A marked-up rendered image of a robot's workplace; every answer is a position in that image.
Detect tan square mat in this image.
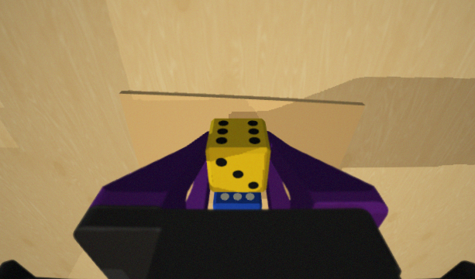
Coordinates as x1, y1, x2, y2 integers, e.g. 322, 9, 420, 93
119, 91, 365, 169

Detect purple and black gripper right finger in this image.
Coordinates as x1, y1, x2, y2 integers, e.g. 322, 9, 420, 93
266, 131, 388, 228

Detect blue dice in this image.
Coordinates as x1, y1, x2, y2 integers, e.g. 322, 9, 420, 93
213, 192, 262, 208

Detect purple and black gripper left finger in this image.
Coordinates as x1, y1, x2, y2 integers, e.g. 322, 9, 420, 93
89, 131, 210, 208

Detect yellow dice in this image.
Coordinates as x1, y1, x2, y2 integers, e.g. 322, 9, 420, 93
205, 119, 270, 192

